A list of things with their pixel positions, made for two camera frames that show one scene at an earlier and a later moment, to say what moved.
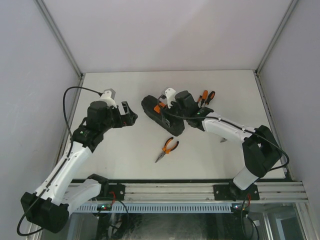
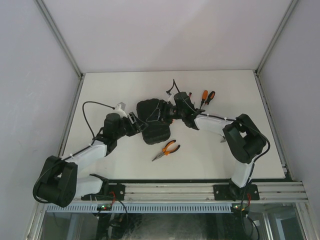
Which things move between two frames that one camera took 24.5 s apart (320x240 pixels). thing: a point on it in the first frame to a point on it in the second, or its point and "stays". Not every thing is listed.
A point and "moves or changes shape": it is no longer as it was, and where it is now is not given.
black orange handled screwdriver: (209, 97) stays
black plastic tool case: (153, 108) moves or changes shape
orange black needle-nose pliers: (165, 150) moves or changes shape
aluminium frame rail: (277, 191) stays
